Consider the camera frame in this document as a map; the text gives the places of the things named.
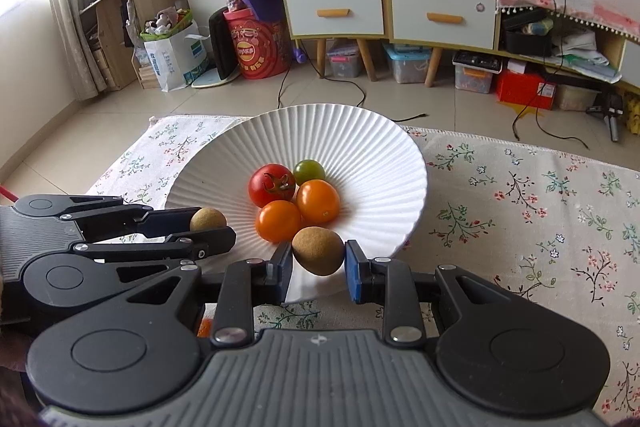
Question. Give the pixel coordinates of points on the red cardboard box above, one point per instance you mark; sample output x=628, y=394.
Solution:
x=520, y=89

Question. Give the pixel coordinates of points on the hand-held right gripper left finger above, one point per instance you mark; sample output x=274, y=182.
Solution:
x=285, y=272

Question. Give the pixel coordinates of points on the clear plastic storage box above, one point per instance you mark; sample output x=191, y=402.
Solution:
x=407, y=64
x=345, y=62
x=575, y=97
x=475, y=74

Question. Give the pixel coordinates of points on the small plush toys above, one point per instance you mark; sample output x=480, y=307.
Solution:
x=165, y=19

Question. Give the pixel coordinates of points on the black tripod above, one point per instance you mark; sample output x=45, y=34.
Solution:
x=612, y=117

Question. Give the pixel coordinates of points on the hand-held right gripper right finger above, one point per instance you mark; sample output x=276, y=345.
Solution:
x=355, y=272

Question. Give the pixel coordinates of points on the low wooden bench cabinet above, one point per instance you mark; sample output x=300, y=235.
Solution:
x=612, y=52

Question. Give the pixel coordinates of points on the black panel on white base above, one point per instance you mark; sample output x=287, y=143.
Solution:
x=220, y=42

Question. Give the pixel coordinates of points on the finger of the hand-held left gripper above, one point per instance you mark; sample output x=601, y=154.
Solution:
x=210, y=242
x=172, y=219

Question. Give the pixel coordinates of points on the orange green cherry tomato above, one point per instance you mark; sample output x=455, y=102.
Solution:
x=318, y=201

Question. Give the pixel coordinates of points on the pile of loose papers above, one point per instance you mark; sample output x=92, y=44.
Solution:
x=585, y=57

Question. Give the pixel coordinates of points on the white ribbed plate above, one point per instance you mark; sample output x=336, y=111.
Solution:
x=360, y=147

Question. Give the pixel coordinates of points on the yellow egg cartons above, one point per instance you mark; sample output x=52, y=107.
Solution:
x=634, y=112

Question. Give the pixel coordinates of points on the beige curtain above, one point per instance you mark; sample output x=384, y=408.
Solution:
x=70, y=7

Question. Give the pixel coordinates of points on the small brown kiwi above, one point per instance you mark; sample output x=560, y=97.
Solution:
x=318, y=251
x=207, y=219

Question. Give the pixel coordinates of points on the black case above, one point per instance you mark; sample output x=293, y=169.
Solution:
x=525, y=42

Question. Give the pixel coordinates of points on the white paper bag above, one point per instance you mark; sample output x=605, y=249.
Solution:
x=170, y=62

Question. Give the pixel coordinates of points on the orange mandarin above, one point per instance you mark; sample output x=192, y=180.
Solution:
x=204, y=328

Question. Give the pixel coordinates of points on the red tomato with stem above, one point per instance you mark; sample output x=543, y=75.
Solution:
x=272, y=185

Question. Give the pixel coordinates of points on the person's left hand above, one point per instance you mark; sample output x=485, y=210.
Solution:
x=12, y=349

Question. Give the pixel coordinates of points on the dark green cherry tomato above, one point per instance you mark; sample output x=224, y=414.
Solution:
x=308, y=172

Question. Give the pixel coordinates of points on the floral tablecloth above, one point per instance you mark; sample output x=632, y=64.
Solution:
x=500, y=232

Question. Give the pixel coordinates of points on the red snack bucket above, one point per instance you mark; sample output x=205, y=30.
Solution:
x=255, y=52

